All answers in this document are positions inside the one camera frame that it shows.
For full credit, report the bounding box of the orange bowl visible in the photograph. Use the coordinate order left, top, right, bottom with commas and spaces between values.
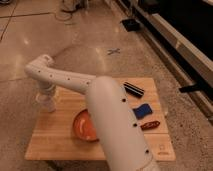
72, 109, 98, 142

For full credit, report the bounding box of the dark red oblong object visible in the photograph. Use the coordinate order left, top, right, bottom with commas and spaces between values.
141, 121, 160, 130

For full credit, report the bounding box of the black rectangular block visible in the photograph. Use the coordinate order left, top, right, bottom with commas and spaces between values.
124, 82, 144, 98

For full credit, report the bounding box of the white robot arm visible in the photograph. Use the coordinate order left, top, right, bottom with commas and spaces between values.
25, 54, 160, 171

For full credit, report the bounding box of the wooden table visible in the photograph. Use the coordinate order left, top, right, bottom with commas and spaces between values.
25, 78, 176, 161

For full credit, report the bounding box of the long metal rail frame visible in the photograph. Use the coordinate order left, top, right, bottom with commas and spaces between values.
113, 0, 213, 101

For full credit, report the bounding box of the blue sponge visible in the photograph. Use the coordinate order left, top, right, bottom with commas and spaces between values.
133, 104, 153, 119

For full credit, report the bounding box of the black floor mat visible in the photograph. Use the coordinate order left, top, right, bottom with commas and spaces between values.
121, 19, 140, 32

